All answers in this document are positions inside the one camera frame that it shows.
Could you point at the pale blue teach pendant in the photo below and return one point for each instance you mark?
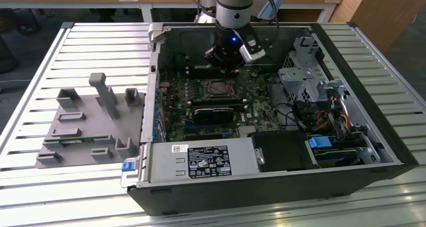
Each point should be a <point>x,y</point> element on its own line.
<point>272,5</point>

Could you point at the round coin battery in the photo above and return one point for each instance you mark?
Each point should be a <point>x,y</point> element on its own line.
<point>254,74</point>

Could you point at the black plastic shroud box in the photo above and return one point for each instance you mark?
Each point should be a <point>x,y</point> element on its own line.
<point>282,152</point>

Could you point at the black RAM slot bank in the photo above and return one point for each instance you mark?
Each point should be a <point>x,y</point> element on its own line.
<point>216,103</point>
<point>206,73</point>

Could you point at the silver square CPU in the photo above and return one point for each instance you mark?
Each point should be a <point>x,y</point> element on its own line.
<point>222,88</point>

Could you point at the silver power supply unit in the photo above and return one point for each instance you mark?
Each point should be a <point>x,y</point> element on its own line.
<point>166,162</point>

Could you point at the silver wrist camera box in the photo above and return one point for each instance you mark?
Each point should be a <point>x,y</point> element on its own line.
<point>252,48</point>

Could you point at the brown wooden cabinet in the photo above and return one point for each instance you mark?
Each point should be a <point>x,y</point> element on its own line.
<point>382,12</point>

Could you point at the black open PC case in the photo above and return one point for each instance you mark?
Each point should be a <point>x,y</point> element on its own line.
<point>232,199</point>

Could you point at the green motherboard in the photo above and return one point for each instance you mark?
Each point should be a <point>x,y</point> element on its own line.
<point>259,107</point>

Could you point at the green RAM stick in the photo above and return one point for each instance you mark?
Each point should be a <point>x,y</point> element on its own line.
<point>88,139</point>

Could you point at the black hard disk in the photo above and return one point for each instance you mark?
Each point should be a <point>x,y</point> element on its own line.
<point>335,158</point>

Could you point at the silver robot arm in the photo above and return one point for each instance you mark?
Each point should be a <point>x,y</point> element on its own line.
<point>234,2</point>

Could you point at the black mesh waste bin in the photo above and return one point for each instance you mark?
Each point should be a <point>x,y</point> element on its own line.
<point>23,20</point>

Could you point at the black chair base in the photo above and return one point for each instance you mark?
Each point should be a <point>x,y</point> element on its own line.
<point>103,15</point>

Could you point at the black graphics card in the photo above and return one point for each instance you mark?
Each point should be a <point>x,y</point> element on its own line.
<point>212,116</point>

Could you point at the blue disk carrier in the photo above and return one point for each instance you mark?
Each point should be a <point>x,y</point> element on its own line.
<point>319,144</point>

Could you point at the thin metal locking lever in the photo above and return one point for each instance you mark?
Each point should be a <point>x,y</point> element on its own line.
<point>220,96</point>
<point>214,80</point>

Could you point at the silver chipset heatsink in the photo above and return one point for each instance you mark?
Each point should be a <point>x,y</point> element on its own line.
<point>247,132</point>

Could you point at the grey plastic parts rack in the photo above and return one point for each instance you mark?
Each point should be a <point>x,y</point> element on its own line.
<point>92,127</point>

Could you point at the silver metal drive cage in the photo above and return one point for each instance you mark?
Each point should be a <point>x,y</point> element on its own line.
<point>295,74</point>

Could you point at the blue case latch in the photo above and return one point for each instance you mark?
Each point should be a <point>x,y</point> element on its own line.
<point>127,168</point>

